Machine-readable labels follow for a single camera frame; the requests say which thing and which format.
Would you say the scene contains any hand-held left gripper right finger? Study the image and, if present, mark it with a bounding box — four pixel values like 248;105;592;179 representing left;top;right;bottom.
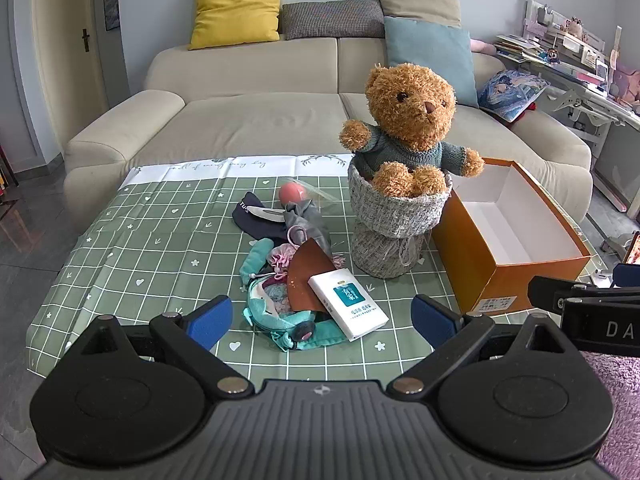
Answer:
386;294;582;397

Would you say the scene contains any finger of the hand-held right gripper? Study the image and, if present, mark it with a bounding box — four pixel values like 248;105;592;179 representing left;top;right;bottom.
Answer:
527;275;640;314
612;262;640;289

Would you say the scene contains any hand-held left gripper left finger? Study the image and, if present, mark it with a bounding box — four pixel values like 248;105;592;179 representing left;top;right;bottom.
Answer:
67;294;255;397

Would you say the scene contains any pile of clothes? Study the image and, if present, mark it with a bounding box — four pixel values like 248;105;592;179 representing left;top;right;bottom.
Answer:
238;239;346;354

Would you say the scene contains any orange cardboard box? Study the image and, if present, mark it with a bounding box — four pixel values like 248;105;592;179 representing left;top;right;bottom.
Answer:
430;157;592;316

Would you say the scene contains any pink drawstring pouch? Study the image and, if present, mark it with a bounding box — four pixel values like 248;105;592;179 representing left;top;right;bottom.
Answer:
265;243;301;281

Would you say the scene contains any navy cloth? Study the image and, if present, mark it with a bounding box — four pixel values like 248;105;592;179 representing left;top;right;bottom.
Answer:
231;190;292;242

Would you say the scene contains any grey cloth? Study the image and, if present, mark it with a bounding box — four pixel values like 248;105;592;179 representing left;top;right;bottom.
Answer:
282;199;334;262

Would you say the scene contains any pink makeup sponge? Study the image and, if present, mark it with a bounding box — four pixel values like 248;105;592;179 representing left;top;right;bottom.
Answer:
278;182;309;209

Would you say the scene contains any clear plastic bag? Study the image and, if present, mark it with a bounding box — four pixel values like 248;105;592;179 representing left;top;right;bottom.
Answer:
279;175;351;212

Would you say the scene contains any white tissue pack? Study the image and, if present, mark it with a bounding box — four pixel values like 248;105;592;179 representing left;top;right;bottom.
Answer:
306;268;390;342

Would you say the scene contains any grey woven basket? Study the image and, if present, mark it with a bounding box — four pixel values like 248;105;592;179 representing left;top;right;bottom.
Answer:
347;160;454;280

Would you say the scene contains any green checkered tablecloth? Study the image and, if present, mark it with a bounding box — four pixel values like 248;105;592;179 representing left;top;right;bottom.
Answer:
25;152;612;382

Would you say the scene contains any brown leather piece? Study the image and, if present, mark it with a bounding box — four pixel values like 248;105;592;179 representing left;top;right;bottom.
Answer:
284;238;336;311

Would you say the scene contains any beige sofa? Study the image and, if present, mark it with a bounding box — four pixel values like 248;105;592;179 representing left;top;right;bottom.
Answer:
64;35;594;223

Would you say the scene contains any blue printed pillow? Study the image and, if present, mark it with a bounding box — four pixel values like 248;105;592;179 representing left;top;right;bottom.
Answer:
477;69;552;124

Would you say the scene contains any brown teddy bear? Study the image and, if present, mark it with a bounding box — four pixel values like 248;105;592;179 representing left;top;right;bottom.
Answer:
339;62;486;199

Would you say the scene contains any light blue pillow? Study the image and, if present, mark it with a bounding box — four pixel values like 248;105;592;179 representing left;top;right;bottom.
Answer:
383;16;480;109

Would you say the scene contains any yellow pillow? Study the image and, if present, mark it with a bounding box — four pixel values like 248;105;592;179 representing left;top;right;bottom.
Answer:
188;0;284;51

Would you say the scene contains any grey houndstooth pillow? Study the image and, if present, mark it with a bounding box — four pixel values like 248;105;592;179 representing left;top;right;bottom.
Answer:
281;0;386;41

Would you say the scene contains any cream door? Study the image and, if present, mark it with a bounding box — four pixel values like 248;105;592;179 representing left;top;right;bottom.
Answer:
29;0;112;113

